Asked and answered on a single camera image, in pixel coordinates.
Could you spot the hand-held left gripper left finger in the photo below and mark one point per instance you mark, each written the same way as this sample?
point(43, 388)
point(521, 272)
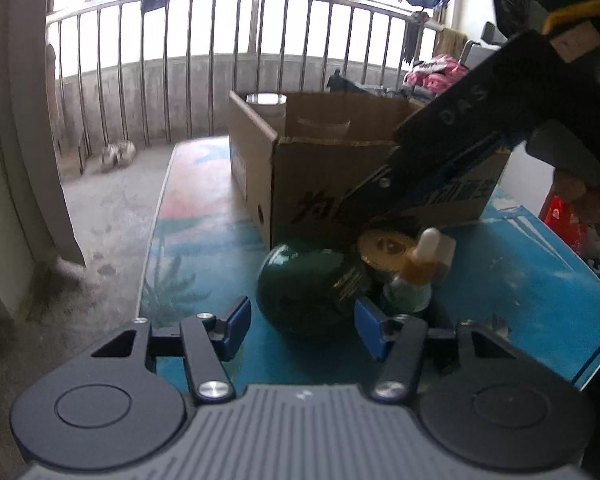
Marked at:
point(237, 327)

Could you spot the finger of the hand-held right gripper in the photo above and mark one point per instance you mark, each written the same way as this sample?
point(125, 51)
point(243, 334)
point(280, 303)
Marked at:
point(380, 195)

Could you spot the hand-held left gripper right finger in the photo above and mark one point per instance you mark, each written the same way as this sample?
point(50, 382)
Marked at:
point(367, 327)

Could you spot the gold lid black jar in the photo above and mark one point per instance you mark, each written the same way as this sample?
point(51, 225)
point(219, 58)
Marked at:
point(385, 247)

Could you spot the green glass dropper bottle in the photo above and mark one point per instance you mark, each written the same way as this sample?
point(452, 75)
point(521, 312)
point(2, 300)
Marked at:
point(412, 280)

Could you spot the brown cardboard box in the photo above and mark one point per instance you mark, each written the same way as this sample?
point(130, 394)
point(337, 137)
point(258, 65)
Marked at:
point(310, 180)

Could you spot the dark green round jar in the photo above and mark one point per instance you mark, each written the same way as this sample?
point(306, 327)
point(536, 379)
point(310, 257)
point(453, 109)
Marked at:
point(305, 290)

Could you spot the white power adapter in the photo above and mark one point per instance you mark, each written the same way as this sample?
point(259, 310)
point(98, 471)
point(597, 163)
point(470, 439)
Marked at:
point(447, 255)

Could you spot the clear glass cup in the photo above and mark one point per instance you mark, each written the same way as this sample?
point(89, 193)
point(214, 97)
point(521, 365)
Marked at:
point(320, 120)

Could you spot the white bottle green label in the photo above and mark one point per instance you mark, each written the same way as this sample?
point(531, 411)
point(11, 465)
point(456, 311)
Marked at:
point(265, 102)

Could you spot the pink clothes pile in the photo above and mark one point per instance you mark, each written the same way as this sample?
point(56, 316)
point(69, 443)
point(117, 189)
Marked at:
point(432, 72)

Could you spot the yellow hanging towel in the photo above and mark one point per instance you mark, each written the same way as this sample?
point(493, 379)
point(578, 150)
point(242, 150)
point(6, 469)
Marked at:
point(450, 40)

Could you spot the red gift bag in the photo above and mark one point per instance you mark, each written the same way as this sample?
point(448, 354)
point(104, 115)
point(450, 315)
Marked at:
point(562, 222)

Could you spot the metal balcony railing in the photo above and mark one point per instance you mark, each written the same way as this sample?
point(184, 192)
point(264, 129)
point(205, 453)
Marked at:
point(180, 60)

